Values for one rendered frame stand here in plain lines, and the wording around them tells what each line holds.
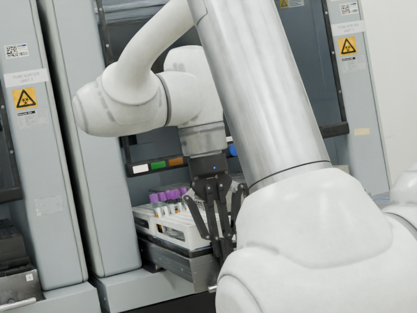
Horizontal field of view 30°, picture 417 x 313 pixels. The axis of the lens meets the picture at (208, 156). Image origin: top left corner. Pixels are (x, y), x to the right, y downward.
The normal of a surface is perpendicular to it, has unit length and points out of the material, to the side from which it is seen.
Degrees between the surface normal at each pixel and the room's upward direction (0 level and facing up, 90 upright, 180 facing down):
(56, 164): 90
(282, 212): 59
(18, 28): 90
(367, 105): 90
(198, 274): 90
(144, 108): 135
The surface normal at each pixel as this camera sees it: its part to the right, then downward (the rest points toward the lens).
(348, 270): 0.25, -0.49
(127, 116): 0.29, 0.69
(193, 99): 0.32, 0.07
